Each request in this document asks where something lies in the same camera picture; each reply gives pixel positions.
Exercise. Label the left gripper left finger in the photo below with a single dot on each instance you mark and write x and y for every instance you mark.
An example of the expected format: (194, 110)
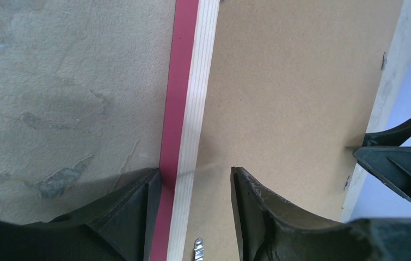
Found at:
(117, 226)

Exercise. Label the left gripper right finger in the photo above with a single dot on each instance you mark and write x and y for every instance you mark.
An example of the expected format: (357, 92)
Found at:
(269, 227)

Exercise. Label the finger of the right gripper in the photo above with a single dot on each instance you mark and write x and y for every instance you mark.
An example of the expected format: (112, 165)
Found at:
(383, 155)

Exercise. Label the brown cardboard backing board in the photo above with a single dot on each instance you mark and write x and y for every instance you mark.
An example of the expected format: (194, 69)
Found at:
(291, 89)

